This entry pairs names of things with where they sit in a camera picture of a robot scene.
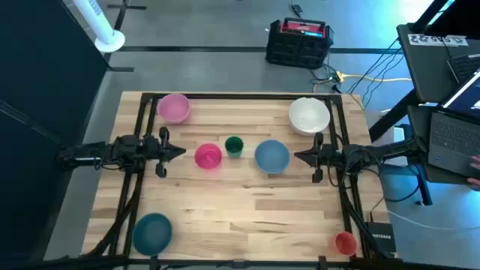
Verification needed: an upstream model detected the white bowl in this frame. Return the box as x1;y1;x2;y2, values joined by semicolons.
287;96;332;137

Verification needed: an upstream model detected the green cup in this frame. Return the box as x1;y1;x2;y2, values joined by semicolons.
223;135;245;159

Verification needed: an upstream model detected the black keyboard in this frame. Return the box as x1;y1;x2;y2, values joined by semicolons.
446;53;480;84

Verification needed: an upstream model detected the grey laptop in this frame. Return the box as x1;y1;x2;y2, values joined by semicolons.
427;69;480;178

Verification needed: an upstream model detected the yellow extension cable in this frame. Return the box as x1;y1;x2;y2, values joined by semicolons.
335;70;413;84

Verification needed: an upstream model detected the black network switch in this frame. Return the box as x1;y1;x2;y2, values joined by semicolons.
365;220;397;257

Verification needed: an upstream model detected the white paper label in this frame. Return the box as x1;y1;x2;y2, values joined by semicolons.
407;33;470;48

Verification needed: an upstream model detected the blue bowl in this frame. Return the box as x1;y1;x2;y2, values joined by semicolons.
253;139;291;176

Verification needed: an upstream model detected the white floor cable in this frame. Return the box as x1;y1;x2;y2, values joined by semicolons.
385;209;480;232

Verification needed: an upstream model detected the orange cup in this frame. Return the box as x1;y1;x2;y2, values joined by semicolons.
333;231;359;257

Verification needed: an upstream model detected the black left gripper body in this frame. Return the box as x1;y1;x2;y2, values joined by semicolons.
144;126;170;179

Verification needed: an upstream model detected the black aluminium table frame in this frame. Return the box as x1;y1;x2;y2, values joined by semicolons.
80;91;398;270

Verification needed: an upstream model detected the person's hand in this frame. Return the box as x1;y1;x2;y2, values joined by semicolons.
466;154;480;188

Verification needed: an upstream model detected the black monitor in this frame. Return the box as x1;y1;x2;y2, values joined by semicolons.
412;0;480;37

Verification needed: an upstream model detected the black desk cable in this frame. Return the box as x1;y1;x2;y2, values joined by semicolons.
346;37;401;95

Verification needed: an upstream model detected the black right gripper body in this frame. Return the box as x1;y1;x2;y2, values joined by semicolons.
312;132;344;185

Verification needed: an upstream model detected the light pink bowl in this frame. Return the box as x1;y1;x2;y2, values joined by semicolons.
156;92;192;125

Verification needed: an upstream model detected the dark partition panel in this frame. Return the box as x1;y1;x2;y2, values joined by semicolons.
0;0;110;263

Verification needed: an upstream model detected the magenta bowl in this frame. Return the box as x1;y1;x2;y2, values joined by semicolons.
193;142;224;170

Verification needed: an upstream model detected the teal bowl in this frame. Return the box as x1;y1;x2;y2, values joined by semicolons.
131;212;174;257

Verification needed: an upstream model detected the black standing desk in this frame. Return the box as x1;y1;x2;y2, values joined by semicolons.
369;22;480;206

